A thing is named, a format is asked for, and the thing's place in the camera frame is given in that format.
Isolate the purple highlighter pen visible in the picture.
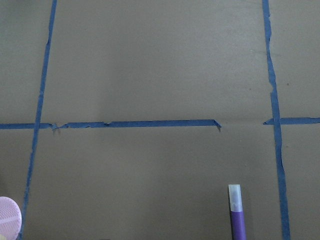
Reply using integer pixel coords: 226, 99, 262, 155
228, 184, 247, 240

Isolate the pink mesh pen holder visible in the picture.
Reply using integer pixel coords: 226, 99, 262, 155
0, 196, 22, 240

